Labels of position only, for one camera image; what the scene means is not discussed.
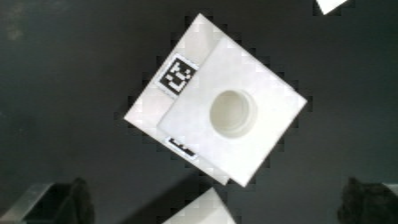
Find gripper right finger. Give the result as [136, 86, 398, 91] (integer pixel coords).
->
[337, 177, 398, 224]

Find white lamp base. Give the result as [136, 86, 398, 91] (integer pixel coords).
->
[124, 16, 307, 184]

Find white marker sheet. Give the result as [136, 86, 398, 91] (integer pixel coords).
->
[314, 0, 348, 15]

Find white lamp bulb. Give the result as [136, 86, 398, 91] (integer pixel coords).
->
[161, 188, 236, 224]

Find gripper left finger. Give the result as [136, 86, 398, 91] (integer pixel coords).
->
[0, 178, 96, 224]

